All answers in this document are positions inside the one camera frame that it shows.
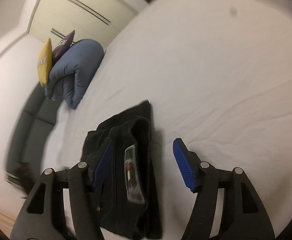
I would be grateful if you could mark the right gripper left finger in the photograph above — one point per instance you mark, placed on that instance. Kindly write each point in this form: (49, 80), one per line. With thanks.
(104, 164)

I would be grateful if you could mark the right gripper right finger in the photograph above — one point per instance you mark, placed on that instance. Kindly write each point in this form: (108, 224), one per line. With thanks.
(188, 164)

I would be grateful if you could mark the black pants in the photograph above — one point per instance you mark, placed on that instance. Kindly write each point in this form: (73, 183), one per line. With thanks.
(127, 202)

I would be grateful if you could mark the grey headboard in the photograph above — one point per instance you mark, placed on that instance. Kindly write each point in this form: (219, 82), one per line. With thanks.
(36, 121)

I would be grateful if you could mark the blue folded duvet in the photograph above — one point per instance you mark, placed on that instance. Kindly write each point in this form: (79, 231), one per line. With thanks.
(72, 74)

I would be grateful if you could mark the yellow cushion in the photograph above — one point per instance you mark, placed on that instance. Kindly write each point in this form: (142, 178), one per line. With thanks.
(44, 64)

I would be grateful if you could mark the purple cushion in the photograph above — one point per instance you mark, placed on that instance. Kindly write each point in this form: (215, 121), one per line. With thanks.
(62, 47)

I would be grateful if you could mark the cream wardrobe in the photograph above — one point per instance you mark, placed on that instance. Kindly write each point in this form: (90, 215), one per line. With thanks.
(100, 20)

